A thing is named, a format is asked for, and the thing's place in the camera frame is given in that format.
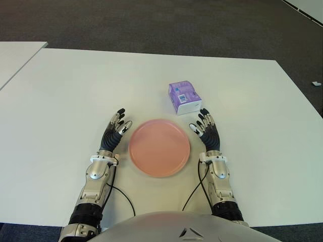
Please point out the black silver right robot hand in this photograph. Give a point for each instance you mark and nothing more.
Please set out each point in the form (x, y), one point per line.
(212, 140)

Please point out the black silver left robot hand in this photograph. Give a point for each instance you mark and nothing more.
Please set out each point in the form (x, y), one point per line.
(111, 141)

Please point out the purple tissue paper pack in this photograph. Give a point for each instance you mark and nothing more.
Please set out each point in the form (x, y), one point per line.
(184, 95)

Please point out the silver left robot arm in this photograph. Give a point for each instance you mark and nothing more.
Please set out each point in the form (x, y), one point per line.
(97, 174)

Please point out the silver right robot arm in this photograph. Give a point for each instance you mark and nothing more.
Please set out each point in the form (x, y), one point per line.
(222, 181)

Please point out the round pink plate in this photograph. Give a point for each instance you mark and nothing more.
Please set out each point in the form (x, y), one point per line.
(159, 148)

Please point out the grey robot torso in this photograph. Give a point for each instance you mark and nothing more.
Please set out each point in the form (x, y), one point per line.
(156, 227)

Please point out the small white floor scrap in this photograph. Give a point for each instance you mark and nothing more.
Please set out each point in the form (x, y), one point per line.
(316, 83)

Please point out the adjacent white table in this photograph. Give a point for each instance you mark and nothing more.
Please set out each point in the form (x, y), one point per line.
(15, 58)

